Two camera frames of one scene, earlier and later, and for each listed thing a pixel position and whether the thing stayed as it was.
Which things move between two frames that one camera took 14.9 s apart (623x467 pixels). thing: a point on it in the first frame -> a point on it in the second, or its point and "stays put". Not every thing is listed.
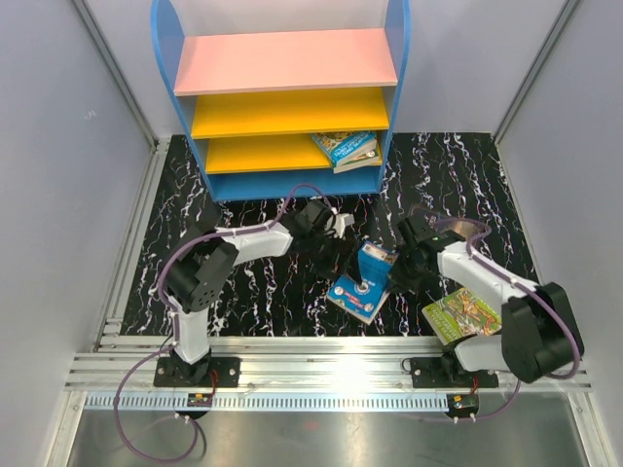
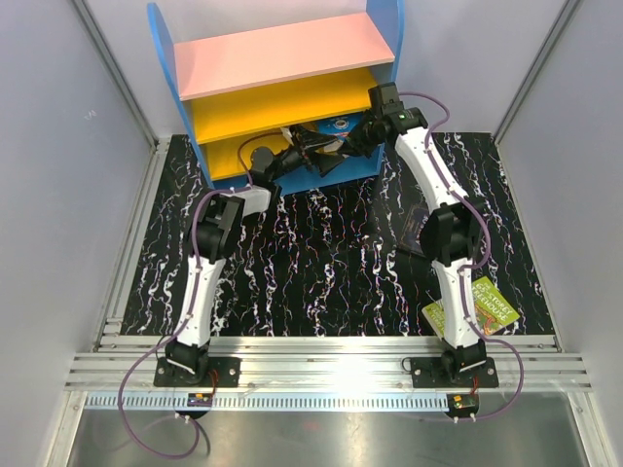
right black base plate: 430,373 stays put
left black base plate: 211,372 stays put
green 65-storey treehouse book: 458,315 stays put
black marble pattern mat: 458,176 stays put
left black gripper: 336,263 -> 311,143
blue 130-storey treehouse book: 365,301 -> 340,126
